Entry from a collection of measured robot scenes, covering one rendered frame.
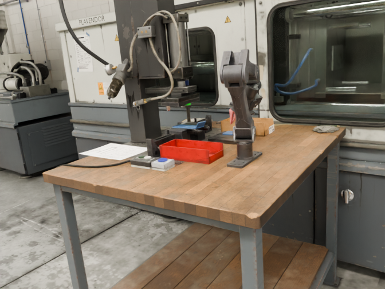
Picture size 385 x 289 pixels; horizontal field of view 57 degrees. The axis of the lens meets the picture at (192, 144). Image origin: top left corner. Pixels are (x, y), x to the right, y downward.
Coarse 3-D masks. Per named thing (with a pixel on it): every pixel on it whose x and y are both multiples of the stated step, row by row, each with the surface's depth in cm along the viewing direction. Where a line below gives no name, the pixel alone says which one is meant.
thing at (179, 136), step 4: (184, 132) 168; (200, 132) 179; (204, 132) 183; (176, 136) 168; (180, 136) 167; (184, 136) 168; (188, 136) 171; (192, 136) 180; (196, 136) 179; (200, 136) 180; (204, 136) 183; (200, 140) 180
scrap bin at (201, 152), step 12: (168, 144) 159; (180, 144) 163; (192, 144) 159; (204, 144) 155; (216, 144) 152; (168, 156) 153; (180, 156) 149; (192, 156) 146; (204, 156) 142; (216, 156) 146
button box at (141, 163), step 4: (128, 160) 152; (132, 160) 147; (136, 160) 146; (140, 160) 145; (144, 160) 145; (148, 160) 144; (152, 160) 144; (68, 164) 156; (112, 164) 150; (116, 164) 151; (120, 164) 151; (132, 164) 147; (136, 164) 146; (140, 164) 145; (144, 164) 143; (148, 164) 142; (144, 168) 144; (148, 168) 143
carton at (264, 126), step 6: (222, 120) 192; (228, 120) 197; (234, 120) 199; (258, 120) 191; (264, 120) 189; (270, 120) 187; (222, 126) 191; (228, 126) 189; (234, 126) 187; (258, 126) 179; (264, 126) 177; (270, 126) 184; (258, 132) 180; (264, 132) 178; (270, 132) 185
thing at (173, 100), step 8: (176, 80) 169; (184, 80) 170; (152, 88) 177; (160, 88) 174; (168, 88) 171; (176, 88) 169; (184, 88) 166; (192, 88) 169; (168, 96) 172; (176, 96) 169; (184, 96) 167; (192, 96) 171; (168, 104) 166; (176, 104) 163; (184, 104) 172
